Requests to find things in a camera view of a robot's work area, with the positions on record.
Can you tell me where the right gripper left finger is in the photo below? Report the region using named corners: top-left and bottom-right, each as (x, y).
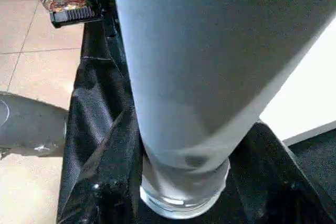
top-left (57, 108), bottom-right (145, 224)

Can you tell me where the black mat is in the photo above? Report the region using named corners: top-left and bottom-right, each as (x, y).
top-left (55, 0), bottom-right (336, 224)

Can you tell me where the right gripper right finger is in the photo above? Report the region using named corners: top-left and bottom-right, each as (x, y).
top-left (225, 122), bottom-right (336, 224)

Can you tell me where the white plastic table leg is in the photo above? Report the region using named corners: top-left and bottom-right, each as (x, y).
top-left (109, 0), bottom-right (336, 219)

